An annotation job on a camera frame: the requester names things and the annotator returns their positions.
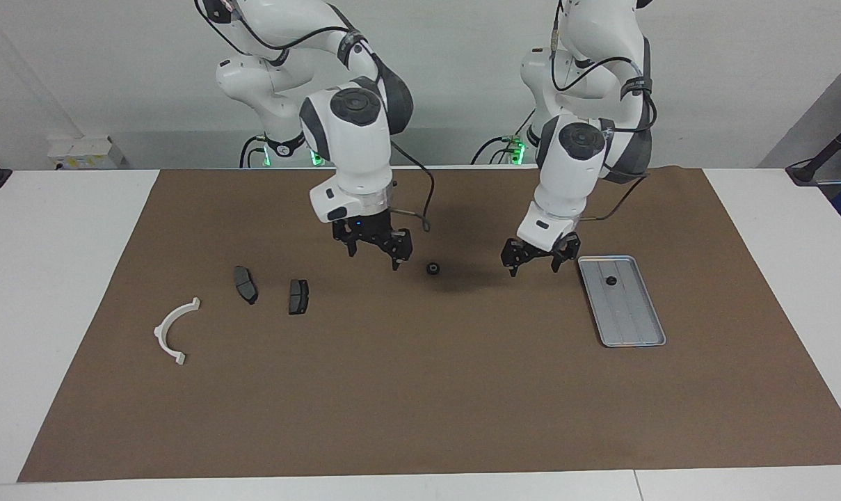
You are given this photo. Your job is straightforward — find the white power strip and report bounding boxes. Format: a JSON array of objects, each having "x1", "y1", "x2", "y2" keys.
[{"x1": 47, "y1": 136, "x2": 125, "y2": 171}]

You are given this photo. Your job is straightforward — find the black angled stand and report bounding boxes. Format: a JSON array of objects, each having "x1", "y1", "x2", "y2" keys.
[{"x1": 785, "y1": 111, "x2": 841, "y2": 186}]

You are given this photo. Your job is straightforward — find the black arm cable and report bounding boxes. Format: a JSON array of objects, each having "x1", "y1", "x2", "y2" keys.
[
  {"x1": 196, "y1": 0, "x2": 436, "y2": 234},
  {"x1": 551, "y1": 0, "x2": 659, "y2": 222}
]

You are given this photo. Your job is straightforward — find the dark rectangular brake pad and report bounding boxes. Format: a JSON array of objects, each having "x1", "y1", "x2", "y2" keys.
[{"x1": 288, "y1": 279, "x2": 311, "y2": 316}]

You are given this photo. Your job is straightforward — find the black left base cables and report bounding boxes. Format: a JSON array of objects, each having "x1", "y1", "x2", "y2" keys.
[{"x1": 471, "y1": 104, "x2": 536, "y2": 166}]

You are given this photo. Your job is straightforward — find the white curved plastic bracket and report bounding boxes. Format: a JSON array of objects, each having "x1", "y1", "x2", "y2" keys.
[{"x1": 153, "y1": 297, "x2": 202, "y2": 366}]

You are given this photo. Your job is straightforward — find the dark curved brake pad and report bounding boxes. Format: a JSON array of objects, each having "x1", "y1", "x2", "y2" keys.
[{"x1": 232, "y1": 265, "x2": 259, "y2": 305}]

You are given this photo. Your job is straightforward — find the silver metal tray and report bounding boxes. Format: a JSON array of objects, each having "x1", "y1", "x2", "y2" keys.
[{"x1": 577, "y1": 255, "x2": 667, "y2": 348}]

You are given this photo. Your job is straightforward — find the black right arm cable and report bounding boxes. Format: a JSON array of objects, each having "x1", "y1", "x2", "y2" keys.
[{"x1": 196, "y1": 0, "x2": 436, "y2": 234}]

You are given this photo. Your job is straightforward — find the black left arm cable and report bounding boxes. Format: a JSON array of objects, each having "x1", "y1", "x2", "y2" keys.
[{"x1": 551, "y1": 0, "x2": 659, "y2": 222}]

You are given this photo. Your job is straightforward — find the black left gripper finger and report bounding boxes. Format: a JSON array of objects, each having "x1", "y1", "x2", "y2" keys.
[
  {"x1": 500, "y1": 238, "x2": 527, "y2": 278},
  {"x1": 551, "y1": 234, "x2": 582, "y2": 273}
]

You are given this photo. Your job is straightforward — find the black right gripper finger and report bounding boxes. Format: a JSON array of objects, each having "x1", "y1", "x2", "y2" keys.
[
  {"x1": 384, "y1": 229, "x2": 413, "y2": 272},
  {"x1": 333, "y1": 224, "x2": 360, "y2": 257}
]

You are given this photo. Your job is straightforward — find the brown table mat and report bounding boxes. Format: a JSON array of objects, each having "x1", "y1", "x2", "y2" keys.
[{"x1": 17, "y1": 166, "x2": 841, "y2": 483}]

